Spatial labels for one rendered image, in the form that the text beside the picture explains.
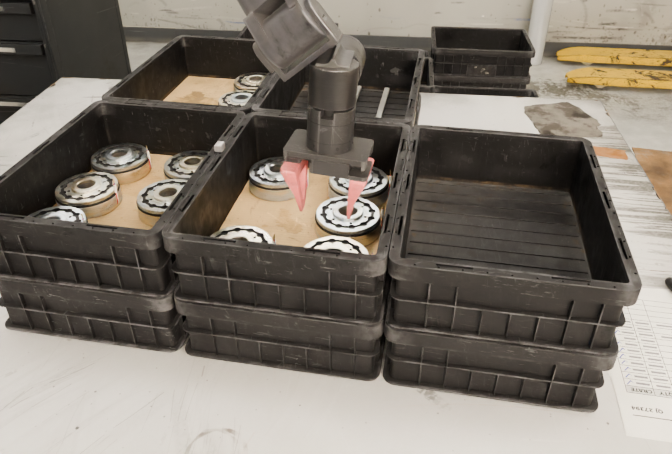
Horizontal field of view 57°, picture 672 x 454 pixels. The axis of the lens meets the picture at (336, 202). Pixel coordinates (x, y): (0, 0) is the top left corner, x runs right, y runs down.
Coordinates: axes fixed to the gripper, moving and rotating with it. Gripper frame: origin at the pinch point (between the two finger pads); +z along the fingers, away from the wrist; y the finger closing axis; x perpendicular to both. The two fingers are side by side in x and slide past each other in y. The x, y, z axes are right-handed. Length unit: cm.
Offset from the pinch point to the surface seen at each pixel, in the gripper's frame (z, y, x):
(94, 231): 5.0, 29.5, 7.2
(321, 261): 4.0, -1.1, 6.3
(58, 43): 32, 129, -132
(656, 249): 22, -56, -38
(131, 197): 14.3, 37.4, -15.7
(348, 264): 3.8, -4.5, 6.2
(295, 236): 12.9, 6.6, -10.5
